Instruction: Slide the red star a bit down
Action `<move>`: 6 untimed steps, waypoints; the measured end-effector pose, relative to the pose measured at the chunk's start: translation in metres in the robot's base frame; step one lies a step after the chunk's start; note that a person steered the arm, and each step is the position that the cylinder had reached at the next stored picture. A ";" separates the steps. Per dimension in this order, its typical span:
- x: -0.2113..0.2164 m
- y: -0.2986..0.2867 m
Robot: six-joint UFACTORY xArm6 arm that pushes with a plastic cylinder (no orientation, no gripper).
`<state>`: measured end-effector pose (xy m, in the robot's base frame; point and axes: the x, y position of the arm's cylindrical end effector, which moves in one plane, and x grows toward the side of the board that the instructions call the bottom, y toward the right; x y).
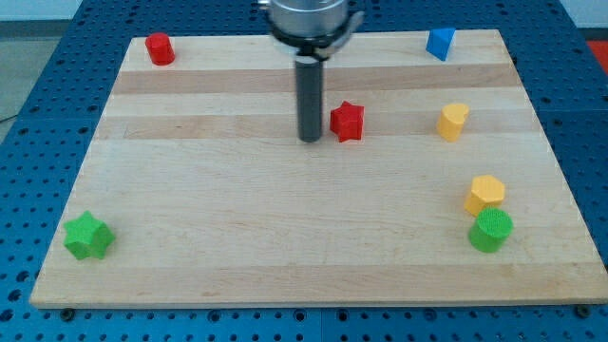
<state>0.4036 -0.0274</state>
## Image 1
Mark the red cylinder block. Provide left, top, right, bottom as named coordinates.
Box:
left=144, top=32, right=176, bottom=66

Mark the blue triangular prism block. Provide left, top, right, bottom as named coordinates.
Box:
left=426, top=28, right=456, bottom=62

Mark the yellow hexagon block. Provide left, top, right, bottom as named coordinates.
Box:
left=464, top=175, right=505, bottom=217

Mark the green cylinder block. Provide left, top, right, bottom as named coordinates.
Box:
left=468, top=207, right=514, bottom=253

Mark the red star block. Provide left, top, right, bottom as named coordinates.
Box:
left=330, top=101, right=365, bottom=143

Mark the green star block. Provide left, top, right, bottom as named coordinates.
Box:
left=64, top=211, right=116, bottom=260

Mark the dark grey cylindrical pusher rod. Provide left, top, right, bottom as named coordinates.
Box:
left=294, top=57, right=324, bottom=143

